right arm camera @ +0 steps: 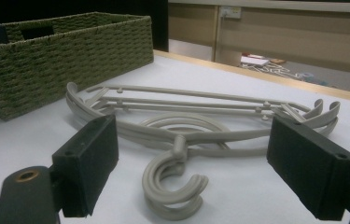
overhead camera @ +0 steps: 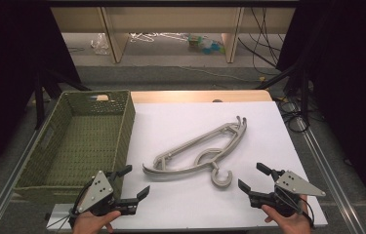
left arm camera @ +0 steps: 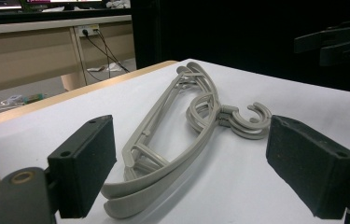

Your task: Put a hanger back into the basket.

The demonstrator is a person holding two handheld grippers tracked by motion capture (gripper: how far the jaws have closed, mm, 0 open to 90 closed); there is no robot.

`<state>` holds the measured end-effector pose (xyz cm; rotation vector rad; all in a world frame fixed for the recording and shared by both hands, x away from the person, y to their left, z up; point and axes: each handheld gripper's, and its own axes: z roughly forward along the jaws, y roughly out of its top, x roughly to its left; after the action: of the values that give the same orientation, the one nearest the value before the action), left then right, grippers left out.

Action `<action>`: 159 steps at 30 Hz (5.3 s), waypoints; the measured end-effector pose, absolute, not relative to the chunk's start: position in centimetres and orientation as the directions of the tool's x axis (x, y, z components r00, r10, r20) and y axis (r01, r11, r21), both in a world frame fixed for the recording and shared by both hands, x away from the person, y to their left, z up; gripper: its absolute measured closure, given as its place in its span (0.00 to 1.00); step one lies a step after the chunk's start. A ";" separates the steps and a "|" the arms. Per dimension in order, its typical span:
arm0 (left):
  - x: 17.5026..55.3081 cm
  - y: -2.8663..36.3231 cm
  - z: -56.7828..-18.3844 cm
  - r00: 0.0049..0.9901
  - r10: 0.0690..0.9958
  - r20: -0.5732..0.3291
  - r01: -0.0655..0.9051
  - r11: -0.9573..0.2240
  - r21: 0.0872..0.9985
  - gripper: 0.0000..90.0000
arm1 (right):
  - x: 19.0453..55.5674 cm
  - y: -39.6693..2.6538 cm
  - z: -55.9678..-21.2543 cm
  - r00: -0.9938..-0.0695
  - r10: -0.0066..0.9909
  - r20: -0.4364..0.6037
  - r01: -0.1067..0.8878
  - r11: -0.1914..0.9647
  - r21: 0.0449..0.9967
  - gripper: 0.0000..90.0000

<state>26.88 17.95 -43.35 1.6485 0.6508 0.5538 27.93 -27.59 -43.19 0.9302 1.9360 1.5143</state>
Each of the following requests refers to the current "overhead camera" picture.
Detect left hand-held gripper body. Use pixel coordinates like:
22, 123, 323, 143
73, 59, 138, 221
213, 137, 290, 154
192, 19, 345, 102
68, 170, 140, 219

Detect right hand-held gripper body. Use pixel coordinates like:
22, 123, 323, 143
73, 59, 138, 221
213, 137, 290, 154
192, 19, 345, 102
250, 170, 327, 218

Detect green woven basket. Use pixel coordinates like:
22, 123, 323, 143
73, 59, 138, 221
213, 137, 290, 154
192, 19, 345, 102
14, 90, 137, 204

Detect person's left hand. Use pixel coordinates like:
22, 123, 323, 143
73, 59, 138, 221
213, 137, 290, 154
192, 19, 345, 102
71, 210, 122, 234

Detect person's right hand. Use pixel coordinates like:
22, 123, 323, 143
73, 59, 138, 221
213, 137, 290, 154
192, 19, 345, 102
262, 195, 313, 234

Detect white table sheet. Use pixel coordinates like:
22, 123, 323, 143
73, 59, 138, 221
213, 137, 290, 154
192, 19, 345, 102
46, 100, 329, 231

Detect black metal stand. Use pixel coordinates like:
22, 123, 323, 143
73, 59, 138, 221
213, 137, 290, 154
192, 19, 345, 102
33, 69, 91, 131
255, 62, 311, 126

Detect clear plastic bag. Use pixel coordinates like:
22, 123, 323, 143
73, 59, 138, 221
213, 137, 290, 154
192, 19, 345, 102
90, 32, 110, 56

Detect black curtain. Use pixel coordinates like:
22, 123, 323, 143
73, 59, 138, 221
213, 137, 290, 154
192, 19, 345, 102
276, 0, 366, 222
0, 0, 82, 193

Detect colourful plastic toys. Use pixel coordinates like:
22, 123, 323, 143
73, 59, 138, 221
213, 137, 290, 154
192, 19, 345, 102
187, 33, 226, 56

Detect beige wooden desk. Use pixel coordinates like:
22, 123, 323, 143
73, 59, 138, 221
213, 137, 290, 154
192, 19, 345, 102
50, 6, 297, 64

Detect black metal bar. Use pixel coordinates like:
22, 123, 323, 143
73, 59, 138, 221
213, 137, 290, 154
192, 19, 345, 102
45, 0, 302, 8

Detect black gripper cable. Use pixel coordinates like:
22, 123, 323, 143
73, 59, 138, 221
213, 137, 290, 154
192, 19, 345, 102
299, 196, 315, 228
44, 179, 97, 232

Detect aluminium rail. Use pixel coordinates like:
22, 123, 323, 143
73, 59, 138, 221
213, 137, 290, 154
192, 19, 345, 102
296, 116, 366, 234
0, 128, 42, 234

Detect coiled black floor cables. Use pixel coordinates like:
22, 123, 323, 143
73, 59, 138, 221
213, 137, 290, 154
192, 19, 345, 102
276, 96, 311, 134

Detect thin yellow floor cable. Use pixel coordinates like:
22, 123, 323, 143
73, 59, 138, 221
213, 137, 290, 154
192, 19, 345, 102
179, 65, 266, 84

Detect hanging black cables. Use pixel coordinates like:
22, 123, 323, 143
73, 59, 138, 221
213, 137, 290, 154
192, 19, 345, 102
237, 7, 286, 69

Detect white wire hangers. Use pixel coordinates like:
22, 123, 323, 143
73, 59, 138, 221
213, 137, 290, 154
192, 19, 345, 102
129, 31, 189, 44

